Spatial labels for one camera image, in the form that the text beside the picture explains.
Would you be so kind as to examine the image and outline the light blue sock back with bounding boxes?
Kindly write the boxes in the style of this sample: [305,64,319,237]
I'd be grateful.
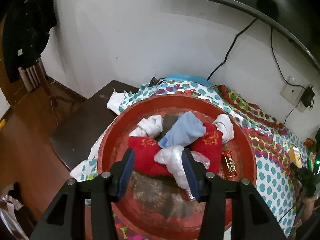
[158,111,206,148]

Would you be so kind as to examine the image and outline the red sock with gold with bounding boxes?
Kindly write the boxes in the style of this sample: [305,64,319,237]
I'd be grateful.
[190,122,222,173]

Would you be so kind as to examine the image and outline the clear plastic bag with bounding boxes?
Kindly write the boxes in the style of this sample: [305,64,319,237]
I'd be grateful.
[153,145,210,190]

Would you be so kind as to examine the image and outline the white sock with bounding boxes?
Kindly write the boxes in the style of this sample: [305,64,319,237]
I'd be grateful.
[212,114,234,144]
[129,115,163,139]

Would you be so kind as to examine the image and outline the dark side table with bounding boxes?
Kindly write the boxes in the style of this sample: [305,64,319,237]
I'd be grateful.
[50,80,138,170]

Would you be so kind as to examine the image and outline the red candy wrapper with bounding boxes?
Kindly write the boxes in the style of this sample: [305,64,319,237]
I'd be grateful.
[221,151,237,178]

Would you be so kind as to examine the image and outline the red round tray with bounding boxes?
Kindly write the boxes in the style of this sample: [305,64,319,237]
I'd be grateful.
[98,95,257,239]

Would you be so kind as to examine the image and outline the black power adapter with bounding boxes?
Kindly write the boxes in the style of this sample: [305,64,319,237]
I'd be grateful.
[300,84,315,109]

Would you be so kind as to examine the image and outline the black adapter cable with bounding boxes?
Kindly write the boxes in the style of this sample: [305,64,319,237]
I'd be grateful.
[283,100,304,126]

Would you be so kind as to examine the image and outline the black cable left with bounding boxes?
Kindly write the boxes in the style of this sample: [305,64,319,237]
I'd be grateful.
[206,17,258,81]

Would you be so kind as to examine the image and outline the white sock back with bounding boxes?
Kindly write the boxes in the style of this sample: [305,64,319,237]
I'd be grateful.
[212,114,234,144]

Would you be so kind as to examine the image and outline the dark hanging clothes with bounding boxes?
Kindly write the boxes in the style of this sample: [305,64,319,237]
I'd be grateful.
[1,0,57,83]

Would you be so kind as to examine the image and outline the polka dot tablecloth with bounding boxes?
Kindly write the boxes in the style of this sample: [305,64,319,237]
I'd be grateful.
[69,80,315,240]

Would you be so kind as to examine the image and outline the white wall socket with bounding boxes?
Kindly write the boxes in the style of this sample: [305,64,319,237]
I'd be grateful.
[280,77,307,113]

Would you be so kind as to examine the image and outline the yellow medicine box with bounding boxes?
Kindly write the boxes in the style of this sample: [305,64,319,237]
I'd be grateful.
[289,147,303,168]

